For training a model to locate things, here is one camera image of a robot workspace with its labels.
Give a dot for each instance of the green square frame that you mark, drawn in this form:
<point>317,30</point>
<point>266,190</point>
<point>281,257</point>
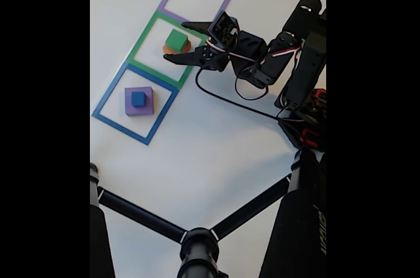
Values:
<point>141,42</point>

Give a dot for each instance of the blue square frame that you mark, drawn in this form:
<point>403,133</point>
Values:
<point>164,112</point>

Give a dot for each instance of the orange square block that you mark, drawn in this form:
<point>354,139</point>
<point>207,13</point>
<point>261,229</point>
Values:
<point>187,48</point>

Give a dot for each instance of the black camera tripod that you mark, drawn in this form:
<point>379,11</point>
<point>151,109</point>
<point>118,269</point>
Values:
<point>295,225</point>

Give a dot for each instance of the small blue cube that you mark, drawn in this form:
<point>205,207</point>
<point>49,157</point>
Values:
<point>138,99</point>

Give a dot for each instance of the green square block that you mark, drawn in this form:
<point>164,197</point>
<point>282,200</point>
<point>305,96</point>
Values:
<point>175,40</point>

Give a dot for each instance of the purple square block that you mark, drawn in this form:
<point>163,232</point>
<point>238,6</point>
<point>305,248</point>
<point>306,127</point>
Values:
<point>149,107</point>

